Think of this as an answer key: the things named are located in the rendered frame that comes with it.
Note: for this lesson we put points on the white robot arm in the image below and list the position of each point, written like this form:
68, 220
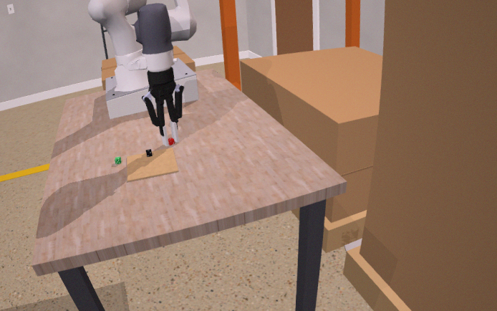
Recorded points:
158, 28

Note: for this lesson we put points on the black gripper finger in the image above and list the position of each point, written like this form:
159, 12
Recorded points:
175, 112
160, 114

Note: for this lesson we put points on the tan flat mat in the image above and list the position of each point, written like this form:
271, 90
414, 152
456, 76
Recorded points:
140, 166

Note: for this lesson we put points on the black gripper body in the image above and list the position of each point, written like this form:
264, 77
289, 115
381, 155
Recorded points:
161, 81

